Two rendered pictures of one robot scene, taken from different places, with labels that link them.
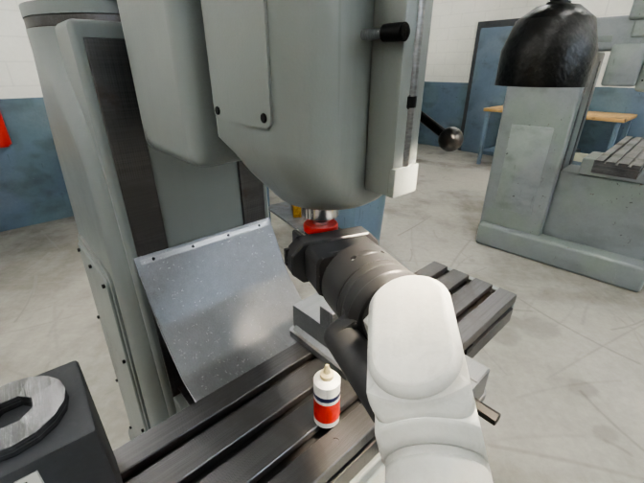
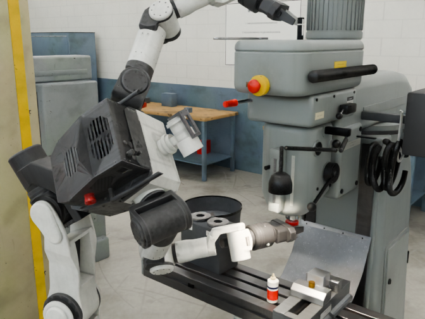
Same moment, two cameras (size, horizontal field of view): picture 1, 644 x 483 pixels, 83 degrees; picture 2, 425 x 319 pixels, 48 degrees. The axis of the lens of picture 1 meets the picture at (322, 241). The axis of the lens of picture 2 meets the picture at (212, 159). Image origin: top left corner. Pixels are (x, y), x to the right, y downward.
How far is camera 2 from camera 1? 1.58 m
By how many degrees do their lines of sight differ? 76
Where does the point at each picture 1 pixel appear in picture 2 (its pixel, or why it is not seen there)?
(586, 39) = (271, 182)
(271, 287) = (346, 273)
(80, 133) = not seen: hidden behind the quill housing
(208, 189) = (339, 205)
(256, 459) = (248, 288)
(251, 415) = (265, 284)
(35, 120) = not seen: outside the picture
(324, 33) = (264, 162)
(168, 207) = (319, 205)
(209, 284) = (320, 249)
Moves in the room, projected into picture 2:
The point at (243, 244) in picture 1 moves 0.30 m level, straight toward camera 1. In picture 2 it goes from (348, 242) to (284, 254)
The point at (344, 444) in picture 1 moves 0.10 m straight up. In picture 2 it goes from (262, 305) to (263, 280)
